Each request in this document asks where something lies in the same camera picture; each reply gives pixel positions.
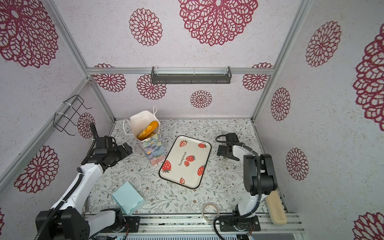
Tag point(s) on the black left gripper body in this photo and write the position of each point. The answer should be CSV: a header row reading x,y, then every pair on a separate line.
x,y
120,153

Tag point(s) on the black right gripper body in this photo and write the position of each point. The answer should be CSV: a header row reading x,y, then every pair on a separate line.
x,y
223,149

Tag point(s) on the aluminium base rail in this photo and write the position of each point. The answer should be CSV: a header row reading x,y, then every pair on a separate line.
x,y
195,227

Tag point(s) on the long twisted bread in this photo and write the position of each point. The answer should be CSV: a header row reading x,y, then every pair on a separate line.
x,y
149,131

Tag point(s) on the beige brush block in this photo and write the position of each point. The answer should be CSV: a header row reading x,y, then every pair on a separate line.
x,y
276,209

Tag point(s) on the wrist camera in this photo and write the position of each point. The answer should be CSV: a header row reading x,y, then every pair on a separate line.
x,y
104,145
232,137

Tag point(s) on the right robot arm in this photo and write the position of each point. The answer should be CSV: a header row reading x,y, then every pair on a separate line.
x,y
259,179

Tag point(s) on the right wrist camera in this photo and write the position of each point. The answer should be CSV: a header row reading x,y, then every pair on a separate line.
x,y
232,137

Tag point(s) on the light green box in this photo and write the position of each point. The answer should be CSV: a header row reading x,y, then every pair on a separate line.
x,y
128,199

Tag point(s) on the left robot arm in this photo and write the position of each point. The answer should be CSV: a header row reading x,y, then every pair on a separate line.
x,y
65,219

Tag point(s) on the strawberry print bread tray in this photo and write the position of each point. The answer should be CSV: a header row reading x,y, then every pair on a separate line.
x,y
186,162

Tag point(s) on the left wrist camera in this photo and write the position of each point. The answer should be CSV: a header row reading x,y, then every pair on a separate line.
x,y
104,145

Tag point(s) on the floral paper bag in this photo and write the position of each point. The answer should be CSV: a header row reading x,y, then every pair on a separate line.
x,y
145,127

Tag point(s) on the clear tape roll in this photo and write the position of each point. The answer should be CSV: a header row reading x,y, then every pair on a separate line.
x,y
210,212

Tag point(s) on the black wire basket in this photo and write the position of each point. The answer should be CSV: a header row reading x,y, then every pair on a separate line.
x,y
65,117

